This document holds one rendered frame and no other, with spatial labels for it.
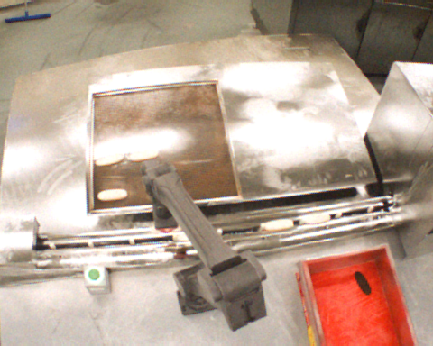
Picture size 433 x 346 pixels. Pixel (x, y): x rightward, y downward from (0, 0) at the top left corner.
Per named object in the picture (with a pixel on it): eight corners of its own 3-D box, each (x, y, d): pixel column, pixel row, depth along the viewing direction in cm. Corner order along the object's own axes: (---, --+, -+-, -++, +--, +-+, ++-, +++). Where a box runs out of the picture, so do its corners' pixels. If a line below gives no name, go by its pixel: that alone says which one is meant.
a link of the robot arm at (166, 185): (215, 309, 69) (266, 286, 72) (212, 292, 65) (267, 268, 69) (140, 186, 101) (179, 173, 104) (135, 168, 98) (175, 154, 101)
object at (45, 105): (65, 341, 176) (-3, 286, 111) (50, 171, 242) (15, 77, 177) (374, 268, 212) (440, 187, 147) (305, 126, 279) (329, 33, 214)
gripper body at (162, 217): (155, 231, 109) (152, 216, 103) (152, 200, 115) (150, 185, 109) (179, 228, 110) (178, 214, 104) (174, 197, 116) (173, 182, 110)
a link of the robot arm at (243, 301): (234, 344, 66) (281, 322, 69) (209, 283, 66) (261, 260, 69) (180, 295, 109) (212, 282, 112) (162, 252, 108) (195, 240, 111)
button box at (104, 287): (90, 298, 116) (82, 286, 107) (89, 277, 121) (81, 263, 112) (115, 297, 117) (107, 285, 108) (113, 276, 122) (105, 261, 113)
